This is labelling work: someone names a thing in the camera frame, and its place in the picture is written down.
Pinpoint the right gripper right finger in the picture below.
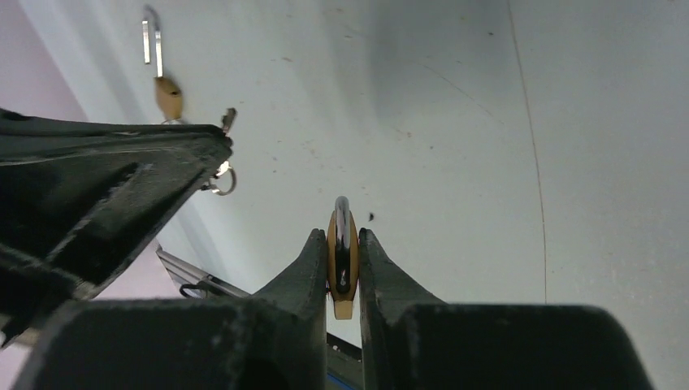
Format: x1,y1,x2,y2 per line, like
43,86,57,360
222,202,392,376
359,228,652,389

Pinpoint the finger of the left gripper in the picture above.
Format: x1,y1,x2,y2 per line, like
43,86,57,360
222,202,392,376
1,110,233,345

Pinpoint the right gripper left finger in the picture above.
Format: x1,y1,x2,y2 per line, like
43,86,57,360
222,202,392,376
14,229,327,389

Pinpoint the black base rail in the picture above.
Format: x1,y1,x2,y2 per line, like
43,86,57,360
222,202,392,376
156,247,364,389

